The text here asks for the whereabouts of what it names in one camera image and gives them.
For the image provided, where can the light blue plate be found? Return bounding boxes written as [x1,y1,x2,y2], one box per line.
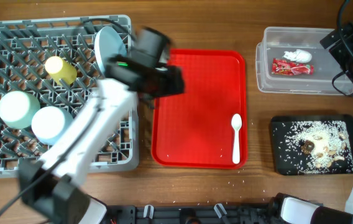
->
[94,27,127,75]

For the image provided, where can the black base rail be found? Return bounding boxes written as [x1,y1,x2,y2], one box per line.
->
[102,203,281,224]

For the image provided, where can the red plastic tray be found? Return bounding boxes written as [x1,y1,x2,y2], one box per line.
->
[151,49,248,169]

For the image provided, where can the clear plastic bin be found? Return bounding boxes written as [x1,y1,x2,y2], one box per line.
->
[255,27,353,95]

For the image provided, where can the light blue bowl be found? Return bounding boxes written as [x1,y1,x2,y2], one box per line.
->
[31,106,73,146]

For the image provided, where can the black plastic tray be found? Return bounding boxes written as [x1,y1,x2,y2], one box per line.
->
[270,114,353,176]

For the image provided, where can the white plastic spoon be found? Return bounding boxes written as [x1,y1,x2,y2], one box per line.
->
[231,114,242,164]

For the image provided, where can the mint green bowl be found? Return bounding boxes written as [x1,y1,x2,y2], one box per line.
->
[0,91,40,129]

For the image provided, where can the food scraps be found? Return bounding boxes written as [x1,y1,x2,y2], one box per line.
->
[272,120,353,174]

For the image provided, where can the white napkin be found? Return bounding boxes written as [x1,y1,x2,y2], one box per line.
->
[283,49,312,63]

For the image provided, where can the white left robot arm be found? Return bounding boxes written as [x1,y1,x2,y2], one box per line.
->
[17,27,185,223]

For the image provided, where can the yellow cup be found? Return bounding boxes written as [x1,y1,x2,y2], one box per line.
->
[44,56,77,85]

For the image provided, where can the grey dishwasher rack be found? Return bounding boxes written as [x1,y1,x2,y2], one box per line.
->
[0,15,133,178]

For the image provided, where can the red foil wrapper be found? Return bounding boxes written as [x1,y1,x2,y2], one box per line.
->
[272,58,314,76]

